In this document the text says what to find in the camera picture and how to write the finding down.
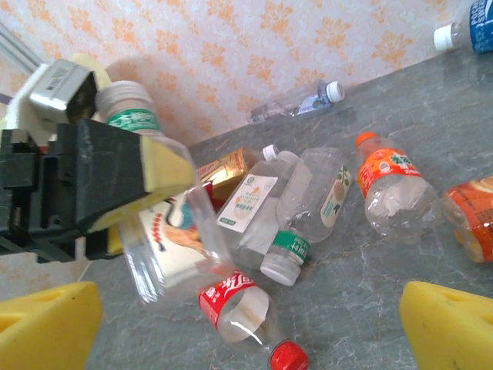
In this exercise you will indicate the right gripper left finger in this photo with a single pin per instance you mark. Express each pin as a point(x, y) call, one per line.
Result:
point(42, 331)

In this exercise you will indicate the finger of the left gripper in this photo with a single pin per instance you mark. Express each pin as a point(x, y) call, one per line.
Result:
point(104, 243)
point(115, 165)

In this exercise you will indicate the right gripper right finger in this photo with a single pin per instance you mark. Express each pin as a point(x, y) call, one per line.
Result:
point(450, 331)

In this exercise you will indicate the white cap bottle green label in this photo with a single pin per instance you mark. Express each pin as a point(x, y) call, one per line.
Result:
point(133, 117)

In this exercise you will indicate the gold red label bottle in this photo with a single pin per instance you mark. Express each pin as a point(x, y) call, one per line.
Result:
point(227, 169)

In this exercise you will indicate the orange juice bottle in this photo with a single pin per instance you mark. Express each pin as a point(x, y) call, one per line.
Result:
point(473, 216)

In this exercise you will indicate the clear bottle white label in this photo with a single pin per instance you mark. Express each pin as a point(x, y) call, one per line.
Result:
point(250, 200)

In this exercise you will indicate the red label bottle red cap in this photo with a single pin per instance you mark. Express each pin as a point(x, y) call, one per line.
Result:
point(231, 300)

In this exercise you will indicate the orange label bottle orange cap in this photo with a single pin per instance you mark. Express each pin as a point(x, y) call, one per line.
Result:
point(385, 169)

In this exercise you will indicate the clear bottle leaf print label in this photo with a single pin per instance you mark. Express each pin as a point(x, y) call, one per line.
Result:
point(308, 192)

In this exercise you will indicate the blue label bottle white cap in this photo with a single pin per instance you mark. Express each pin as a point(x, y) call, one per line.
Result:
point(481, 31)

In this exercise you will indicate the clear bottle pale blue label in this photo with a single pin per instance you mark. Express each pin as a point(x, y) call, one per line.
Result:
point(308, 102)

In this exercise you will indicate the aluminium frame post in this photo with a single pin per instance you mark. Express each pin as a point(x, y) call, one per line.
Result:
point(15, 46)

